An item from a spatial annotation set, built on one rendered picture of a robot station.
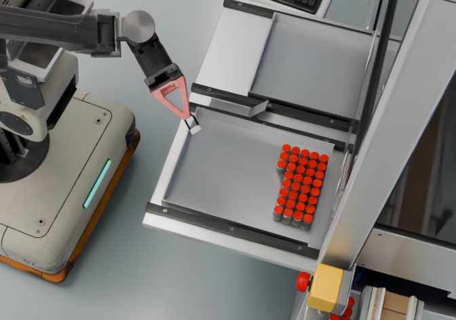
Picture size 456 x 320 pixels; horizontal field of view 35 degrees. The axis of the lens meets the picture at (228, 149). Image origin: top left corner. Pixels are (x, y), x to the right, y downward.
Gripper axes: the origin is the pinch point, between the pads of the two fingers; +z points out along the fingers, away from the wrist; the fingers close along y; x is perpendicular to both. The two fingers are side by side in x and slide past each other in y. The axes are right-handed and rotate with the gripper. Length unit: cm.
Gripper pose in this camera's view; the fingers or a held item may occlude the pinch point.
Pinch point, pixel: (184, 114)
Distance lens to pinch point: 136.9
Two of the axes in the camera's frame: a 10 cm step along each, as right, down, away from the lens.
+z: 4.9, 8.7, 0.6
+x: 8.7, -4.9, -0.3
